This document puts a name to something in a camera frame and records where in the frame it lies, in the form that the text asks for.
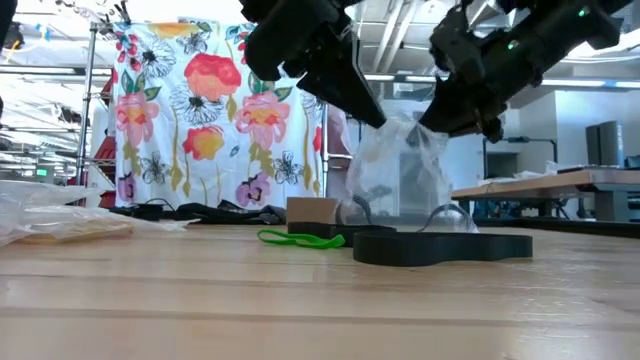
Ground ceiling light strip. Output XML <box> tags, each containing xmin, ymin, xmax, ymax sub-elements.
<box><xmin>364</xmin><ymin>74</ymin><xmax>437</xmax><ymax>84</ymax></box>
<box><xmin>541</xmin><ymin>77</ymin><xmax>607</xmax><ymax>88</ymax></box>

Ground green rubber band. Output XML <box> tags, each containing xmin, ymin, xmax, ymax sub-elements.
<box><xmin>256</xmin><ymin>228</ymin><xmax>347</xmax><ymax>251</ymax></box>

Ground pale pink cloth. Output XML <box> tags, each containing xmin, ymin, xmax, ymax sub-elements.
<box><xmin>324</xmin><ymin>102</ymin><xmax>361</xmax><ymax>201</ymax></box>

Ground grey cylinder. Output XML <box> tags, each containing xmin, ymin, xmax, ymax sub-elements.
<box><xmin>585</xmin><ymin>123</ymin><xmax>601</xmax><ymax>169</ymax></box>
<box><xmin>598</xmin><ymin>119</ymin><xmax>626</xmax><ymax>169</ymax></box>

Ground wooden top workbench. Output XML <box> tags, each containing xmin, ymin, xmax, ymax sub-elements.
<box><xmin>449</xmin><ymin>167</ymin><xmax>640</xmax><ymax>222</ymax></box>

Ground floral print curtain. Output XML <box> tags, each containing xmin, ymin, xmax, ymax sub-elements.
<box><xmin>112</xmin><ymin>18</ymin><xmax>332</xmax><ymax>210</ymax></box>

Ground black hanging device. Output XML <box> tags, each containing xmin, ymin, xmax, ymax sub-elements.
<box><xmin>2</xmin><ymin>20</ymin><xmax>25</xmax><ymax>49</ymax></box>

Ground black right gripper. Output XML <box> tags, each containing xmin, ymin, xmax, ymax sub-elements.
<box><xmin>418</xmin><ymin>3</ymin><xmax>532</xmax><ymax>144</ymax></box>

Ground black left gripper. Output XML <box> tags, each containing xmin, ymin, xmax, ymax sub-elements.
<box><xmin>238</xmin><ymin>0</ymin><xmax>389</xmax><ymax>130</ymax></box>

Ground brown cardboard box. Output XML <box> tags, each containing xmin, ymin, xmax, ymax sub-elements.
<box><xmin>285</xmin><ymin>196</ymin><xmax>342</xmax><ymax>225</ymax></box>

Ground black metal stand frame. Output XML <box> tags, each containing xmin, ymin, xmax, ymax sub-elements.
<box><xmin>482</xmin><ymin>135</ymin><xmax>559</xmax><ymax>179</ymax></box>

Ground black work gloves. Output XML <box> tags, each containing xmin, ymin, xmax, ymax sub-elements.
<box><xmin>174</xmin><ymin>198</ymin><xmax>288</xmax><ymax>225</ymax></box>

